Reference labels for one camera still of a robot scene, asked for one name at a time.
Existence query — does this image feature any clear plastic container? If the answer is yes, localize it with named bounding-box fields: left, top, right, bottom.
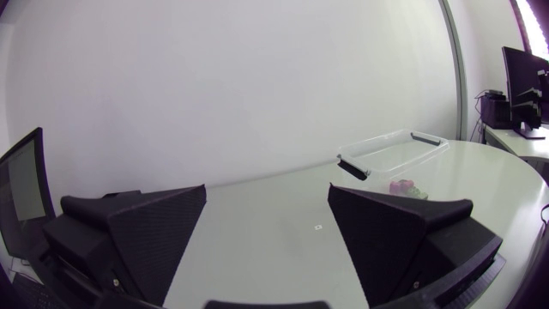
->
left=336, top=129, right=450, bottom=182

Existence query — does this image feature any pink toy brick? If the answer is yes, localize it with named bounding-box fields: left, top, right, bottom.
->
left=389, top=179, right=415, bottom=196

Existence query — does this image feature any dark screen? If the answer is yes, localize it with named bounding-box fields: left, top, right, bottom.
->
left=0, top=126, right=57, bottom=260

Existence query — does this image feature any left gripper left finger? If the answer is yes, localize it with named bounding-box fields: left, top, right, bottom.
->
left=41, top=184, right=208, bottom=307

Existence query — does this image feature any green toy brick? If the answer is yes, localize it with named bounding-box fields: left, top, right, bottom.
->
left=406, top=185, right=429, bottom=201

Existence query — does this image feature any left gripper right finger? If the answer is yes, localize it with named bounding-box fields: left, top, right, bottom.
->
left=327, top=183, right=504, bottom=308

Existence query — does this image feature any dark computer monitor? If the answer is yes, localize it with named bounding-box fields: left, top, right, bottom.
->
left=501, top=45, right=549, bottom=140

